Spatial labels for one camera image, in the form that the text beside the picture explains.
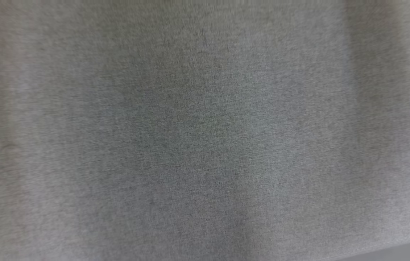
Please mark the grey fabric sofa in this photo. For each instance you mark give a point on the grey fabric sofa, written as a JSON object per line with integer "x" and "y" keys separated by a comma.
{"x": 204, "y": 130}

